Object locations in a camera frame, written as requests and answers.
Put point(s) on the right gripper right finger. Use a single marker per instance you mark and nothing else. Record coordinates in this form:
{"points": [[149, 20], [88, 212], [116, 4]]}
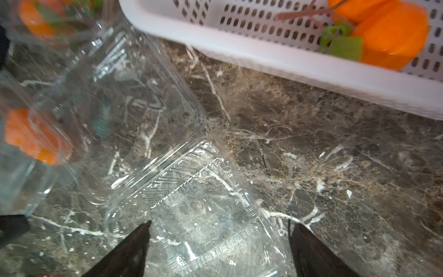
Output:
{"points": [[312, 258]]}

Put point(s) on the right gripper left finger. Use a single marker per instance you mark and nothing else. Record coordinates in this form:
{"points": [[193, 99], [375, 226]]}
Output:
{"points": [[128, 258]]}

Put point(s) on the orange with leaf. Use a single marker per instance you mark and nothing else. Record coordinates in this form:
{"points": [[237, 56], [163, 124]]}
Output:
{"points": [[393, 35]]}

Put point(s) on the left orange centre container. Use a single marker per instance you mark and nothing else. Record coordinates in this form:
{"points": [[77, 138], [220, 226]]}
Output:
{"points": [[36, 138]]}

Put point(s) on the white plastic basket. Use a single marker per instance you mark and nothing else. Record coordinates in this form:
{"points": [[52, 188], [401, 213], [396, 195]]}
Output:
{"points": [[245, 33]]}

